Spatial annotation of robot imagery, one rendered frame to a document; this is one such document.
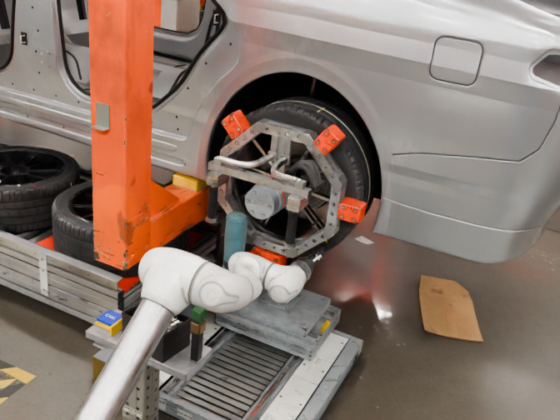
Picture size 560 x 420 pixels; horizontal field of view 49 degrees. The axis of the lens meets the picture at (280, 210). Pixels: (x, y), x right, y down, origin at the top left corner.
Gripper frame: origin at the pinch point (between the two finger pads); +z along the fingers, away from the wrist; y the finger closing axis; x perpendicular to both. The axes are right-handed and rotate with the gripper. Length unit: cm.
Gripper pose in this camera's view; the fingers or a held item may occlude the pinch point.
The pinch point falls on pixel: (321, 249)
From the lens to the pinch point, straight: 256.5
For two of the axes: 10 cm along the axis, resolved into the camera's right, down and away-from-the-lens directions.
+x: -5.6, -8.3, -0.5
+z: 4.4, -3.4, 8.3
